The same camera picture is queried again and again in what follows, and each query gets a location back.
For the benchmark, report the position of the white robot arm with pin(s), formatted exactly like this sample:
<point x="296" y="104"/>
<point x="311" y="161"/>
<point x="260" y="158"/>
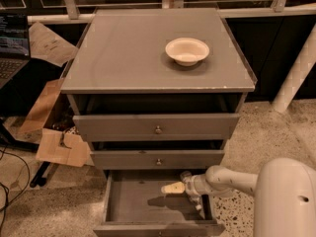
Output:
<point x="284" y="193"/>

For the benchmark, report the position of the crumpled brown paper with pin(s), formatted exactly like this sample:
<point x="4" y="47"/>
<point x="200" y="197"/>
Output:
<point x="49" y="46"/>

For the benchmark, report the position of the grey middle drawer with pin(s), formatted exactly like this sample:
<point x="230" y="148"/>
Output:
<point x="156" y="159"/>

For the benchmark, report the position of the black laptop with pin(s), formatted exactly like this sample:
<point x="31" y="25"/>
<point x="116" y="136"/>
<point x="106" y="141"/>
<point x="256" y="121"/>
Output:
<point x="15" y="50"/>

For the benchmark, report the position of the grey drawer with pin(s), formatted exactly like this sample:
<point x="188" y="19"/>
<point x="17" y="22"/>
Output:
<point x="156" y="127"/>
<point x="156" y="159"/>
<point x="135" y="207"/>

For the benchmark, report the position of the grey top drawer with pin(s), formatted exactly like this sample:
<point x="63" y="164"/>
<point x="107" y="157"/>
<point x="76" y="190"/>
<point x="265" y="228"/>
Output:
<point x="156" y="127"/>

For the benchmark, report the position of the open cardboard box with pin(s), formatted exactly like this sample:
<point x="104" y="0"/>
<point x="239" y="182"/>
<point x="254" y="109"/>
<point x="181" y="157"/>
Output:
<point x="55" y="146"/>

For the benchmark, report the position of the white bowl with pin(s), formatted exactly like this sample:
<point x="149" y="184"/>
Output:
<point x="187" y="51"/>

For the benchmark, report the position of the white horizontal rail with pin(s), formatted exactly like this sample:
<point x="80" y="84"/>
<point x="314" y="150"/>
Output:
<point x="306" y="9"/>

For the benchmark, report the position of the grey bottom drawer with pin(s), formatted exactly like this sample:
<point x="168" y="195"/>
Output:
<point x="135" y="207"/>

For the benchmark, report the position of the blue plastic bottle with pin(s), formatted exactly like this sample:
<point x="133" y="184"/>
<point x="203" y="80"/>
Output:
<point x="196" y="201"/>

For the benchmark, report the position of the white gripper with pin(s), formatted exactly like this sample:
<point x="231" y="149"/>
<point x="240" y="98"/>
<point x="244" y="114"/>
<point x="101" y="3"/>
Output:
<point x="190" y="185"/>

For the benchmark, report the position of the white diagonal pipe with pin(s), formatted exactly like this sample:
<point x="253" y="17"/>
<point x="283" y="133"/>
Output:
<point x="297" y="74"/>

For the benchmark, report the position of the grey drawer cabinet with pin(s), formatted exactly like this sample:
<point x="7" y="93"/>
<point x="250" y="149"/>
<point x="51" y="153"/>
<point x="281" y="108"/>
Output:
<point x="122" y="68"/>

